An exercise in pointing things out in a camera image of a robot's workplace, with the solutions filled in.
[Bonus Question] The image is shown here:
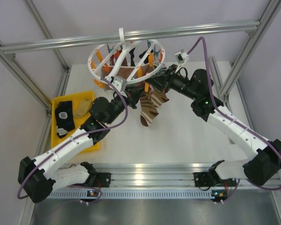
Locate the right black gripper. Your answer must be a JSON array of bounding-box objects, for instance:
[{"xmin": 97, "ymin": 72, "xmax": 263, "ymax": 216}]
[{"xmin": 147, "ymin": 64, "xmax": 200, "ymax": 101}]

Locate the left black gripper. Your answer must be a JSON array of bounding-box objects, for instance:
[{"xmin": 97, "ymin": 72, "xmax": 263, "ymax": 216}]
[{"xmin": 106, "ymin": 86, "xmax": 145, "ymax": 125}]

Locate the yellow-orange clothes peg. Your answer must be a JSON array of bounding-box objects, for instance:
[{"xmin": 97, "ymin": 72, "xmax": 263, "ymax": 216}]
[{"xmin": 144, "ymin": 82, "xmax": 150, "ymax": 93}]

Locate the brown striped sock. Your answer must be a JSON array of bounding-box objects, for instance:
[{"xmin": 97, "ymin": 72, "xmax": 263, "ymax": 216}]
[
  {"xmin": 140, "ymin": 92, "xmax": 159, "ymax": 127},
  {"xmin": 150, "ymin": 90, "xmax": 169, "ymax": 108}
]

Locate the white round sock hanger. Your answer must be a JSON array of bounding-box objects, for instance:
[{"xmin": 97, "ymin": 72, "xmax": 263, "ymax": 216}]
[{"xmin": 88, "ymin": 28, "xmax": 165, "ymax": 89}]

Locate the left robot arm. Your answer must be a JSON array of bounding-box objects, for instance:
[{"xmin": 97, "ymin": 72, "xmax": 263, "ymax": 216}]
[{"xmin": 18, "ymin": 87, "xmax": 144, "ymax": 203}]

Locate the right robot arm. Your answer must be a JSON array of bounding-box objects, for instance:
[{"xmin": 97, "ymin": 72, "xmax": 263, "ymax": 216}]
[{"xmin": 146, "ymin": 64, "xmax": 281, "ymax": 187}]

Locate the brown hanging sock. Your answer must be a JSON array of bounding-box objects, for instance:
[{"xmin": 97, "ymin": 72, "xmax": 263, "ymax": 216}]
[{"xmin": 94, "ymin": 63, "xmax": 154, "ymax": 90}]

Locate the tan beige sock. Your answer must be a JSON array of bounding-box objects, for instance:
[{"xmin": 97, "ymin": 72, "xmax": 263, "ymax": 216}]
[{"xmin": 73, "ymin": 98, "xmax": 92, "ymax": 118}]

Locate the black sock with patch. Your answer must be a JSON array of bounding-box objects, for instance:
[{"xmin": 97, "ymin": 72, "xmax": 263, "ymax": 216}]
[{"xmin": 54, "ymin": 101, "xmax": 75, "ymax": 138}]

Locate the aluminium top crossbar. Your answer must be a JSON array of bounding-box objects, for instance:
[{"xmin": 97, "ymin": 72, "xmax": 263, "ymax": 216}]
[{"xmin": 0, "ymin": 20, "xmax": 260, "ymax": 54}]

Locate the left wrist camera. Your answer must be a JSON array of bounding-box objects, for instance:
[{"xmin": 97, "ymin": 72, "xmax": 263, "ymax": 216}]
[{"xmin": 111, "ymin": 76, "xmax": 127, "ymax": 92}]

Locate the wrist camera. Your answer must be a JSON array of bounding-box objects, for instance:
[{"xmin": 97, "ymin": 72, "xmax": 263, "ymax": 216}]
[
  {"xmin": 174, "ymin": 50, "xmax": 189, "ymax": 65},
  {"xmin": 111, "ymin": 76, "xmax": 127, "ymax": 92}
]

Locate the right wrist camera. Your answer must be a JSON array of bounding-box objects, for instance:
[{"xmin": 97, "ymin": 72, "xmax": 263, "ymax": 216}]
[{"xmin": 174, "ymin": 50, "xmax": 189, "ymax": 65}]

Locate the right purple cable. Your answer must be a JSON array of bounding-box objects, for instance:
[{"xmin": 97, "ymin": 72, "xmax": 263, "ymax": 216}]
[{"xmin": 187, "ymin": 37, "xmax": 281, "ymax": 191}]

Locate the purple cable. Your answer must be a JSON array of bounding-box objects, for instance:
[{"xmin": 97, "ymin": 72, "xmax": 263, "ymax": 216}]
[
  {"xmin": 187, "ymin": 37, "xmax": 281, "ymax": 191},
  {"xmin": 16, "ymin": 77, "xmax": 129, "ymax": 200}
]

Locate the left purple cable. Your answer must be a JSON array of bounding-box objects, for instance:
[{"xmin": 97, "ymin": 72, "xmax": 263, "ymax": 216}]
[{"xmin": 16, "ymin": 77, "xmax": 129, "ymax": 200}]

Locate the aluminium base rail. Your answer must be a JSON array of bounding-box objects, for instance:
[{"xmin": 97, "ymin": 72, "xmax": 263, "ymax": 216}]
[{"xmin": 46, "ymin": 163, "xmax": 281, "ymax": 200}]

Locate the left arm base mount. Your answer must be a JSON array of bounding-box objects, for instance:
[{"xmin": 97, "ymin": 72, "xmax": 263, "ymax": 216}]
[{"xmin": 89, "ymin": 172, "xmax": 111, "ymax": 188}]

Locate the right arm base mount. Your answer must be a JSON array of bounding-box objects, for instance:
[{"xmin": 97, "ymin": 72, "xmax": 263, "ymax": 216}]
[{"xmin": 193, "ymin": 172, "xmax": 216, "ymax": 188}]

